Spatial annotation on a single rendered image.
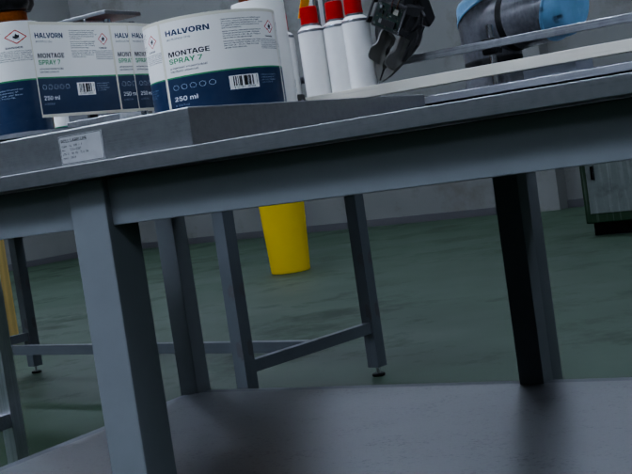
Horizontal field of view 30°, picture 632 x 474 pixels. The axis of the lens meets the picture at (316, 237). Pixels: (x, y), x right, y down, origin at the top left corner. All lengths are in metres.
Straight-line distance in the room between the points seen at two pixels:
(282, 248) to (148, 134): 7.54
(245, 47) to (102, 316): 0.46
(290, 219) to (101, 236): 7.51
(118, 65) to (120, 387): 0.64
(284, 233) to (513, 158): 7.80
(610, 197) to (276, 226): 2.48
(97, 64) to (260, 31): 0.32
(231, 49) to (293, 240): 7.33
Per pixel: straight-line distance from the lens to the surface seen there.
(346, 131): 1.26
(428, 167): 1.26
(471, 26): 2.37
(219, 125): 1.51
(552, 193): 12.07
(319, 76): 2.24
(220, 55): 1.71
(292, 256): 9.02
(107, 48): 1.97
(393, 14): 2.11
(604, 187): 8.60
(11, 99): 1.85
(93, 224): 1.52
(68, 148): 1.59
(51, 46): 1.89
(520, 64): 2.04
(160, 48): 1.75
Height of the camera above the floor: 0.79
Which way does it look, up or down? 3 degrees down
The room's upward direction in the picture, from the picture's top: 8 degrees counter-clockwise
